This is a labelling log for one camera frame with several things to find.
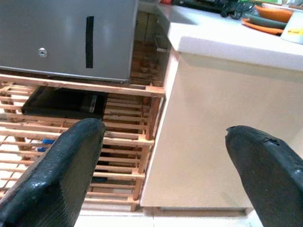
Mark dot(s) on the green plate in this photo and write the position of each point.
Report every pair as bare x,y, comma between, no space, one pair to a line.
265,21

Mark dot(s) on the silver mini fridge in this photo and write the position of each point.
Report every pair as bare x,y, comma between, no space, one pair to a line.
64,37

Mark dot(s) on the orange plate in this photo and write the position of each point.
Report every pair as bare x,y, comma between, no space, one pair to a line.
260,28
274,13

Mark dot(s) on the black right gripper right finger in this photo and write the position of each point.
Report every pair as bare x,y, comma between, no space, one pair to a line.
267,170

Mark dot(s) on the wooden slatted rack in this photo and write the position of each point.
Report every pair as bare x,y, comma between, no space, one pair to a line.
123,132

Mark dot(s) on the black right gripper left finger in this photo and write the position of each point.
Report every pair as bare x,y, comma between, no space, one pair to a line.
47,179

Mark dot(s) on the black box in rack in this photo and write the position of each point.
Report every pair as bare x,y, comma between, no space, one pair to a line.
64,104

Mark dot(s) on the beige kitchen cabinet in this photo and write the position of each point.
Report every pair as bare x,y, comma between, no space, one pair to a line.
225,118

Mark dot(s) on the white and yellow container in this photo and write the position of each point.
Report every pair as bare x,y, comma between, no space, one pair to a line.
294,28

